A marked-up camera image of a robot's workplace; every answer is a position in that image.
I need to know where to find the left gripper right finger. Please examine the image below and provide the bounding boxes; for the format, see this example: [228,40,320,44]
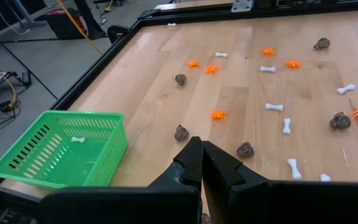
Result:
[203,141,358,224]

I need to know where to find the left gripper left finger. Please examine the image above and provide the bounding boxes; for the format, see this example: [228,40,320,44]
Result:
[39,136,204,224]

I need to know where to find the green plastic basket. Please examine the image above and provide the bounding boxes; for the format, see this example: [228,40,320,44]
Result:
[0,110,128,190]

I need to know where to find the black red tool bag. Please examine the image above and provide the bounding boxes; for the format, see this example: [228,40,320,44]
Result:
[44,8,88,40]

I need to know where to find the black rounded frame bracket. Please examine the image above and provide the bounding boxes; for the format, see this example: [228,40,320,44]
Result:
[106,24,130,44]

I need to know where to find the black aluminium table frame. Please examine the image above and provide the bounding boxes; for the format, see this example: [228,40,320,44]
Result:
[0,0,358,187]

